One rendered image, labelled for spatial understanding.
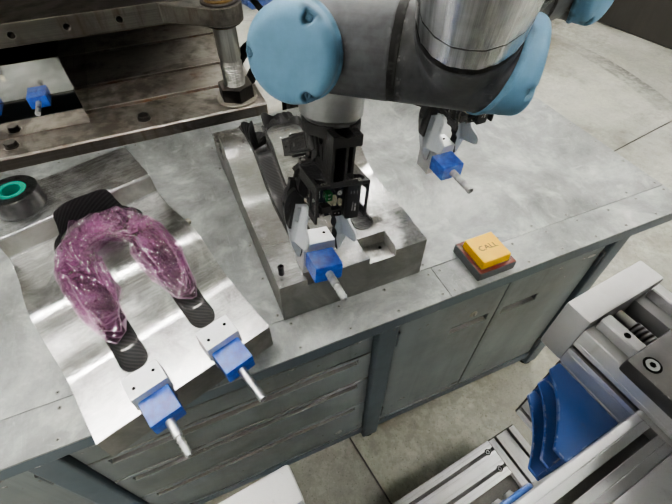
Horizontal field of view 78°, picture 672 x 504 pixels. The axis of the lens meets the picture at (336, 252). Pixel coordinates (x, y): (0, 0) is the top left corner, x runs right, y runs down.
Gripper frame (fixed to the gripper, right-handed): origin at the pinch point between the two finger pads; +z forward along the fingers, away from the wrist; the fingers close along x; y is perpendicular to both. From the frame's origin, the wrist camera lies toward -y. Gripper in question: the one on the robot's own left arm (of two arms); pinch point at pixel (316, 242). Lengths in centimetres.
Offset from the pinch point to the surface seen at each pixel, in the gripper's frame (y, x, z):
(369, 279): 0.9, 9.8, 9.6
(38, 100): -75, -43, 1
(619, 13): -215, 348, 4
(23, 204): -27.2, -41.0, 2.3
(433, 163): -9.6, 26.2, -4.8
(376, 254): -0.9, 11.6, 6.0
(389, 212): -6.3, 16.4, 1.8
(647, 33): -189, 354, 13
